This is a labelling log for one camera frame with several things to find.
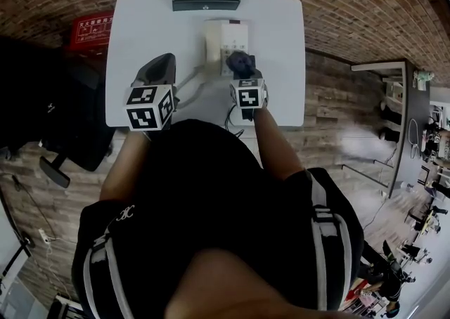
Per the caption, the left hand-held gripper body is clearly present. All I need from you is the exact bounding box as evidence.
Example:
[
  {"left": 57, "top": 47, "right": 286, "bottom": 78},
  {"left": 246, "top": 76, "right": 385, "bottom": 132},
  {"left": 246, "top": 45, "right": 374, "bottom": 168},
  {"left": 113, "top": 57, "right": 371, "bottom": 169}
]
[{"left": 124, "top": 52, "right": 181, "bottom": 132}]

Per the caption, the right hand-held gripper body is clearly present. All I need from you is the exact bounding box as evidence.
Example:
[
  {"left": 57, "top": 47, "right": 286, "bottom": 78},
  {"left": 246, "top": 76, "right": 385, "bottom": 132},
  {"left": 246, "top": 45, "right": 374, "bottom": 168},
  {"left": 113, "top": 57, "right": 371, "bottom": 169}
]
[{"left": 230, "top": 56, "right": 269, "bottom": 122}]

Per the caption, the dark grey cloth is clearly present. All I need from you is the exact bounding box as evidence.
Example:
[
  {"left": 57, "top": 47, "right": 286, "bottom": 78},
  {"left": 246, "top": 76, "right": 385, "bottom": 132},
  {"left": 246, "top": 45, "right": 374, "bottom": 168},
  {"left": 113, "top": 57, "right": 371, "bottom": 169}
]
[{"left": 225, "top": 51, "right": 255, "bottom": 79}]

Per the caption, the white telephone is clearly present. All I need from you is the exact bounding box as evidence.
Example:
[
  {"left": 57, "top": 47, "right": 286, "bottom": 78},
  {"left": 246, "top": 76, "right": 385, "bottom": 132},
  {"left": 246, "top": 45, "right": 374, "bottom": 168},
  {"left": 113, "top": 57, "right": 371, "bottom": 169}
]
[{"left": 203, "top": 19, "right": 251, "bottom": 77}]

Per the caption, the person's right forearm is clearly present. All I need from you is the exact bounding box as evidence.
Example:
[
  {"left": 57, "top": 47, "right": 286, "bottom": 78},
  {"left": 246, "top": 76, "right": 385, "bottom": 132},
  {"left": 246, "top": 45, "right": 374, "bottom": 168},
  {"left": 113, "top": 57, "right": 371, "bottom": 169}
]
[{"left": 252, "top": 106, "right": 306, "bottom": 181}]

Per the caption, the person's left forearm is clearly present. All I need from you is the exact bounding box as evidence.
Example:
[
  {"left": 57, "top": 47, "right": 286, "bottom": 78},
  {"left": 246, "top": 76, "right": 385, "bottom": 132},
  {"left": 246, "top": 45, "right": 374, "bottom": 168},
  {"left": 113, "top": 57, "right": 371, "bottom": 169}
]
[{"left": 99, "top": 130, "right": 153, "bottom": 202}]

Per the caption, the black office chair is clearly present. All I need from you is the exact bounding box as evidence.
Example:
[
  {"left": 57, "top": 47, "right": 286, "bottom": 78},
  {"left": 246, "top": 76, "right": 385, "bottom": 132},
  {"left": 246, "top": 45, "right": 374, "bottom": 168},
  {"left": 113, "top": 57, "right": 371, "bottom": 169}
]
[{"left": 0, "top": 36, "right": 114, "bottom": 189}]

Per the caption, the red cabinet box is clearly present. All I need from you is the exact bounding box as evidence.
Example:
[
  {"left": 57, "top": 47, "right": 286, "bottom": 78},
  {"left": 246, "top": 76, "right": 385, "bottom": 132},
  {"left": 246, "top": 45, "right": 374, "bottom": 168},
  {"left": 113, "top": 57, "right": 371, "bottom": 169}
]
[{"left": 67, "top": 15, "right": 115, "bottom": 53}]

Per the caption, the person's black shirt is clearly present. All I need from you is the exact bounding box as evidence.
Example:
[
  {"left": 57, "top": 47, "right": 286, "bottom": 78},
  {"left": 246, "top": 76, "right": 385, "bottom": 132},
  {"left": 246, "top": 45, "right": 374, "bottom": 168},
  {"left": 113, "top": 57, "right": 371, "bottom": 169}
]
[{"left": 71, "top": 119, "right": 365, "bottom": 319}]

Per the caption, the dark long desk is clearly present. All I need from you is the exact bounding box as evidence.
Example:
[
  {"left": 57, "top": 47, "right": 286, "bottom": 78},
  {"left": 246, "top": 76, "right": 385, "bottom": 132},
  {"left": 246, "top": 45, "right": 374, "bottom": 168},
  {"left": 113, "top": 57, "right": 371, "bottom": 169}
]
[{"left": 351, "top": 58, "right": 432, "bottom": 200}]

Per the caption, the person's chin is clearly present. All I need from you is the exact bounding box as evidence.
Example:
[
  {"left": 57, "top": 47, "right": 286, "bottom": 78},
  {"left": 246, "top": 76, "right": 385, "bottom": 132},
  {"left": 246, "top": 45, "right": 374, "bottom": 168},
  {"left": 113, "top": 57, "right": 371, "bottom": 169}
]
[{"left": 164, "top": 247, "right": 373, "bottom": 319}]

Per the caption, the black floor stand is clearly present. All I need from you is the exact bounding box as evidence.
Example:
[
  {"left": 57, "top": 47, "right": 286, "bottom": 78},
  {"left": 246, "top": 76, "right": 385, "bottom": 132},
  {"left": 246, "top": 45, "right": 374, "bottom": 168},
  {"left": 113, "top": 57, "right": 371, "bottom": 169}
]
[{"left": 0, "top": 232, "right": 36, "bottom": 278}]

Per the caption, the thin black cable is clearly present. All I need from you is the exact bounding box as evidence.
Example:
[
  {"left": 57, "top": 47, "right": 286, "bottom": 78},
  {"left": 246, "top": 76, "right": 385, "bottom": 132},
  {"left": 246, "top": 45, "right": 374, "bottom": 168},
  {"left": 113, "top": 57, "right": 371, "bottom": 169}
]
[{"left": 224, "top": 103, "right": 246, "bottom": 138}]

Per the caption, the grey backpack strap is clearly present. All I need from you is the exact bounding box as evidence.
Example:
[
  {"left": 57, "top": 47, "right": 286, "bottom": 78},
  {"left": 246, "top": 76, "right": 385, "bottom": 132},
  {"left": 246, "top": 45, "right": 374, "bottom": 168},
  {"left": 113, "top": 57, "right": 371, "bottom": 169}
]
[{"left": 310, "top": 172, "right": 353, "bottom": 311}]

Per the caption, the white looped cable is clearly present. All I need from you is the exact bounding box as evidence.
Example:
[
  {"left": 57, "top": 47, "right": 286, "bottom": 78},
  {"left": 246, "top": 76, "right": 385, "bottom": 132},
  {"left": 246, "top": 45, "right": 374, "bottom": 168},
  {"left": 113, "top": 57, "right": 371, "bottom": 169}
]
[{"left": 407, "top": 118, "right": 423, "bottom": 161}]

